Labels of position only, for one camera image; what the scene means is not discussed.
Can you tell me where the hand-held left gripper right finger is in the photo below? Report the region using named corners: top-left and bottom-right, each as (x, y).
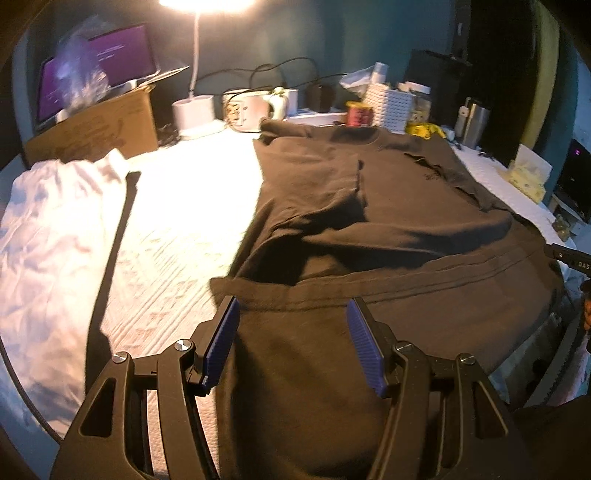
top-left (345, 298), bottom-right (532, 480)

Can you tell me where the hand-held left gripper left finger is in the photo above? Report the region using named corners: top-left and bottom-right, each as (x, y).
top-left (50, 295), bottom-right (241, 480)

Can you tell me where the dark brown t-shirt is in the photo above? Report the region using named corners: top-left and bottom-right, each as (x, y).
top-left (210, 117), bottom-right (566, 480)

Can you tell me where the yellow tissue box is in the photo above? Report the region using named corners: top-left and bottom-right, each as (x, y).
top-left (499, 144), bottom-right (552, 204)

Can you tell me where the white textured table cover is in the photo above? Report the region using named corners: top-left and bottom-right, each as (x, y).
top-left (60, 115), bottom-right (578, 480)

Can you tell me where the silver tumbler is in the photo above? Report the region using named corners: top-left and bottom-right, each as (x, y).
top-left (455, 97), bottom-right (490, 149)

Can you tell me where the yellow snack packet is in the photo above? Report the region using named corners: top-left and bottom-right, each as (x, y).
top-left (406, 122), bottom-right (455, 140)

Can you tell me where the white garment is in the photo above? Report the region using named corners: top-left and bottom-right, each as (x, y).
top-left (0, 150), bottom-right (141, 416)

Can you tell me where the clear jar with white lid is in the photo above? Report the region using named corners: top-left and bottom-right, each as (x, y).
top-left (399, 82), bottom-right (435, 125)

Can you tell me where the white desk lamp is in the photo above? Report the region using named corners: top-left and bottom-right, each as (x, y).
top-left (159, 0), bottom-right (259, 139)

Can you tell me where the black box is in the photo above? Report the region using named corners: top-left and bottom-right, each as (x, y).
top-left (406, 48), bottom-right (472, 127)

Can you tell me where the white mug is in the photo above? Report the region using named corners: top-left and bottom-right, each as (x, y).
top-left (224, 90), bottom-right (275, 134)

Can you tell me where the red can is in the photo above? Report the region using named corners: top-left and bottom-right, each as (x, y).
top-left (346, 102), bottom-right (375, 127)

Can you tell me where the white perforated basket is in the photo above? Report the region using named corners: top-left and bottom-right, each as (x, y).
top-left (362, 83), bottom-right (416, 134)

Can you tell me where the white power strip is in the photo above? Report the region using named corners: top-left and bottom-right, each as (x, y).
top-left (286, 108), bottom-right (352, 126)

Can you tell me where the cardboard box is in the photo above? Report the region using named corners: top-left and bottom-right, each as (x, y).
top-left (23, 83), bottom-right (160, 167)

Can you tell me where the small cream figurine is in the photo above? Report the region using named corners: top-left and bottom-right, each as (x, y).
top-left (270, 86), bottom-right (289, 121)

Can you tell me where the black power adapter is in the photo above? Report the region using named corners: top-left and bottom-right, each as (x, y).
top-left (307, 83), bottom-right (335, 112)

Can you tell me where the crumpled translucent plastic bag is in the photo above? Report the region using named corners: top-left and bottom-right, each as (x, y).
top-left (339, 62), bottom-right (400, 90)

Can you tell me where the clear plastic bag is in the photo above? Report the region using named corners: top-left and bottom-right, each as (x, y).
top-left (51, 16), bottom-right (112, 121)

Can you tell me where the laptop with purple screen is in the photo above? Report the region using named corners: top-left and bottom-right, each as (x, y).
top-left (34, 23), bottom-right (162, 130)

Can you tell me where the black charging cable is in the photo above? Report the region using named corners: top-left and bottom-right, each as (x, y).
top-left (222, 56), bottom-right (324, 93)

